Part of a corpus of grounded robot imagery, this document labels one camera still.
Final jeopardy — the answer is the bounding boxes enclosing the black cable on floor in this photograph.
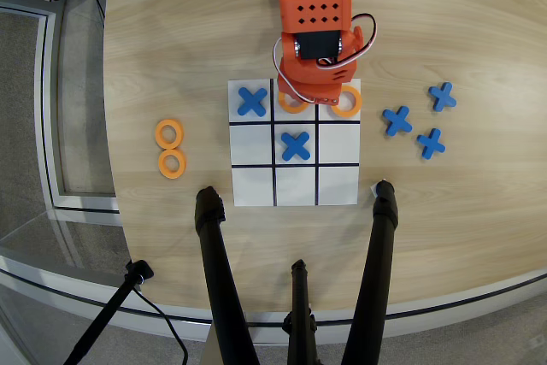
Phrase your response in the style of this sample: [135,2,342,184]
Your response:
[132,286,189,365]

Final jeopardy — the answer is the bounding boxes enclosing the blue cross piece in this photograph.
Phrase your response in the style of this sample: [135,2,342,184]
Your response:
[427,81,457,113]
[381,105,414,137]
[280,131,312,162]
[416,127,447,160]
[237,86,269,118]

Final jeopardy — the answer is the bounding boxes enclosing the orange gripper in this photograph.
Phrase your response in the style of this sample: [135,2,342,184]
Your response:
[277,75,344,106]

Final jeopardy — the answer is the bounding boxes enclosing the grey metal glass frame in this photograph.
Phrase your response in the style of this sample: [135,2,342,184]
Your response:
[0,1,121,216]

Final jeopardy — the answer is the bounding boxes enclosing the short black tripod leg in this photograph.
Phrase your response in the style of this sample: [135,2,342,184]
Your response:
[281,259,320,365]

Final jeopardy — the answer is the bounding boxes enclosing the orange ring piece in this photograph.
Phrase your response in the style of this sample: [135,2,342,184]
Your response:
[278,89,311,115]
[154,119,185,150]
[157,149,187,180]
[331,85,363,119]

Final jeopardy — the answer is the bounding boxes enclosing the thin black stand pole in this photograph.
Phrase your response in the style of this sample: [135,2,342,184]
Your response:
[62,260,155,365]

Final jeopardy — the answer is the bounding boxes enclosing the white tic-tac-toe grid sheet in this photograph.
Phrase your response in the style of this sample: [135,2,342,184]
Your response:
[227,78,362,208]

